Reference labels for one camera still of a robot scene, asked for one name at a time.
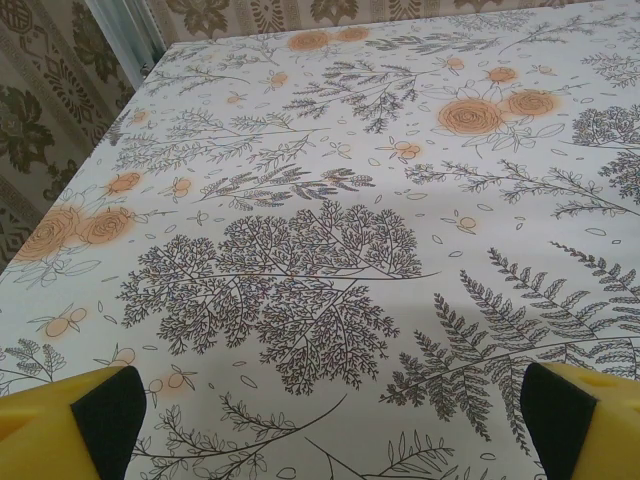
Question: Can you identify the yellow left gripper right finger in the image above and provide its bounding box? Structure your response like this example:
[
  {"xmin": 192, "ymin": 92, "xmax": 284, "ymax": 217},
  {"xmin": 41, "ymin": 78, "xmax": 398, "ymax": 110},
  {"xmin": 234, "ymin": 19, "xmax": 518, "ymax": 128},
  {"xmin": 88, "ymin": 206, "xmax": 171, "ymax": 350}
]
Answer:
[{"xmin": 519, "ymin": 362, "xmax": 640, "ymax": 480}]

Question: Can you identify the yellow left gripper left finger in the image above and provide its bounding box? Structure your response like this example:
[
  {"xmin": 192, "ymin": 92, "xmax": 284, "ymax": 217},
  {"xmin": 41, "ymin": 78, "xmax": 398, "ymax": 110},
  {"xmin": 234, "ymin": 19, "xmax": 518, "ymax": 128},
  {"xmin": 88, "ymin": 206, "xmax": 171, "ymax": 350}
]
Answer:
[{"xmin": 0, "ymin": 365, "xmax": 146, "ymax": 480}]

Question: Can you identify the floral print tablecloth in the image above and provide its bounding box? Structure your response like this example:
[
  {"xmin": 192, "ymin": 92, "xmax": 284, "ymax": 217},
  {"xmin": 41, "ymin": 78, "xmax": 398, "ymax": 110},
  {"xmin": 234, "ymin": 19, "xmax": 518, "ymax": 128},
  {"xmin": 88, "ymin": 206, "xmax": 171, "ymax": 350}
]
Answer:
[{"xmin": 0, "ymin": 0, "xmax": 640, "ymax": 480}]

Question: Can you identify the aluminium frame corner post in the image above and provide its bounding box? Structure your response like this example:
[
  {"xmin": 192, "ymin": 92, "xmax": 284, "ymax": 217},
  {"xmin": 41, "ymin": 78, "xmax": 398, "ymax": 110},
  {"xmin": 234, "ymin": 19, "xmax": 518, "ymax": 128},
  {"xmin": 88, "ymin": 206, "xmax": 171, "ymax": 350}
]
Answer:
[{"xmin": 87, "ymin": 0, "xmax": 169, "ymax": 89}]

